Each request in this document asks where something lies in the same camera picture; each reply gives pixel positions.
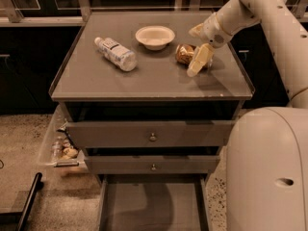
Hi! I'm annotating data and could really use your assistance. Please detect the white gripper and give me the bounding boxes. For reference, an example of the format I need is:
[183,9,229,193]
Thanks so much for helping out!
[187,13,232,77]

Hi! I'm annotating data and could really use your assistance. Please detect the crushed orange can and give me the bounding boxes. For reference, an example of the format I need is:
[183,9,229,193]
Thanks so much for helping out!
[174,43,214,69]

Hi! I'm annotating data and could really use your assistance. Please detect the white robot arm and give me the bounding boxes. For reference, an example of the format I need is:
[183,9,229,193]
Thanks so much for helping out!
[188,0,308,231]

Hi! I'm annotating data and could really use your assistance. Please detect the grey drawer cabinet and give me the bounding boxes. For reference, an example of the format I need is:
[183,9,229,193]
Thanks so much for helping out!
[48,11,256,185]

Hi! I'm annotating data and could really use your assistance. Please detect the grey top drawer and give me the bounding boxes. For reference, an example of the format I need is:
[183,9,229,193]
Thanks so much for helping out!
[66,120,234,148]

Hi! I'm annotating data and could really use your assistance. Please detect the grey drawer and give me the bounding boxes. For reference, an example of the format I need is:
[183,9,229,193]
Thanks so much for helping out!
[66,120,234,148]
[97,174,212,231]
[85,156,219,174]

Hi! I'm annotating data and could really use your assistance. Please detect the grey middle drawer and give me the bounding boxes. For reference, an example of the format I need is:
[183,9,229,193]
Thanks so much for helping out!
[85,156,219,174]

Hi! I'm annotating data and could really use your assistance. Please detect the grey bottom drawer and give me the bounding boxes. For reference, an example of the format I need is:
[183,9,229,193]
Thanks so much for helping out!
[97,174,212,231]

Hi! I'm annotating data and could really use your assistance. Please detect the white paper bowl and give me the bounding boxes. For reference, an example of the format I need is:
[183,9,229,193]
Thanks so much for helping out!
[135,26,175,51]

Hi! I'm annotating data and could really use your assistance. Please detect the clear plastic water bottle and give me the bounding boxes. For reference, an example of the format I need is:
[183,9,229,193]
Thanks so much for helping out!
[94,38,137,72]

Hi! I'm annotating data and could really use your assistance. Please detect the snack items in bin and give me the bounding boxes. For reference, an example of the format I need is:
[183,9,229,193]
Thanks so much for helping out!
[51,137,79,161]

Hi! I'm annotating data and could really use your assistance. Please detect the clear plastic storage bin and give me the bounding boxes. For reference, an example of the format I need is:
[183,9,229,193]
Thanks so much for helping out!
[38,106,88,175]

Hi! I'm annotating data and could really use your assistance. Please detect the black metal bar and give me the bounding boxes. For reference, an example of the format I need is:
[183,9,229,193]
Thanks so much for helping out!
[0,172,44,231]

